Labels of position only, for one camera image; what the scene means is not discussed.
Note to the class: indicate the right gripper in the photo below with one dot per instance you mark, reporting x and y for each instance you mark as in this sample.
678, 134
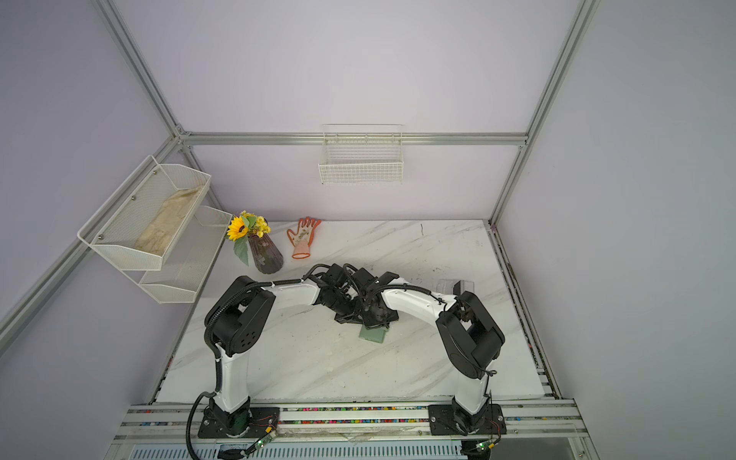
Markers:
375, 310

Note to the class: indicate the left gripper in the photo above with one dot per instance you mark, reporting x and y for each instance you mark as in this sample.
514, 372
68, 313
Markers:
350, 318

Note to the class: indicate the green card holder wallet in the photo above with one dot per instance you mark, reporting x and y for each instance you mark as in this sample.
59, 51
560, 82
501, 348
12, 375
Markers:
374, 335

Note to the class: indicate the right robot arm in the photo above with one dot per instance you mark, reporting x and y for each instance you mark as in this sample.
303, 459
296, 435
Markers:
470, 336

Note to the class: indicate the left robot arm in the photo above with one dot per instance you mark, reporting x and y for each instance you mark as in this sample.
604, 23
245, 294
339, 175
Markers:
236, 322

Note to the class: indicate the clear acrylic card box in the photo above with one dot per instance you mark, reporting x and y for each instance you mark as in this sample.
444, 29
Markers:
445, 286

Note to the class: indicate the orange work glove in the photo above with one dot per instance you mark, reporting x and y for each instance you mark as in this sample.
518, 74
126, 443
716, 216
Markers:
302, 237

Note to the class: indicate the dark glass vase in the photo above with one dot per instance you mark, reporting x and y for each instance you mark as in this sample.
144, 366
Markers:
267, 257

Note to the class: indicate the yellow sunflower bouquet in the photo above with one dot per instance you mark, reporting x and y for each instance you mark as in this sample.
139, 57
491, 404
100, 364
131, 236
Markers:
246, 225

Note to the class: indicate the white mesh lower shelf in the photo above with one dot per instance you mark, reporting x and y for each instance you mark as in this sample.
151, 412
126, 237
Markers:
183, 275

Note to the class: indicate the white mesh shelf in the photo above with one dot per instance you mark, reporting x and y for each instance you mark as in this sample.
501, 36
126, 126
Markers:
183, 275
114, 229

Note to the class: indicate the beige cloth in shelf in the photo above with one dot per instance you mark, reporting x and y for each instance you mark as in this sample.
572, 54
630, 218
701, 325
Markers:
159, 234

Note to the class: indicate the white mesh upper shelf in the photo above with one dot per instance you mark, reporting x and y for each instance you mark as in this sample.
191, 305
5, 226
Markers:
114, 229

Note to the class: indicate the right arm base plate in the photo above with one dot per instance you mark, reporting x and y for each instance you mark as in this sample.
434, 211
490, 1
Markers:
452, 419

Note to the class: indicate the white wire wall basket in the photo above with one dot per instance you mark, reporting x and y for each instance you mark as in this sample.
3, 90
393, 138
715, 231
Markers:
354, 154

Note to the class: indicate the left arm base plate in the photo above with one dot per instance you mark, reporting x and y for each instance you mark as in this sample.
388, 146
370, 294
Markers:
250, 423

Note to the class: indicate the aluminium front rail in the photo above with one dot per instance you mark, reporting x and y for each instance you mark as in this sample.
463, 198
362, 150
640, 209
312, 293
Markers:
166, 423

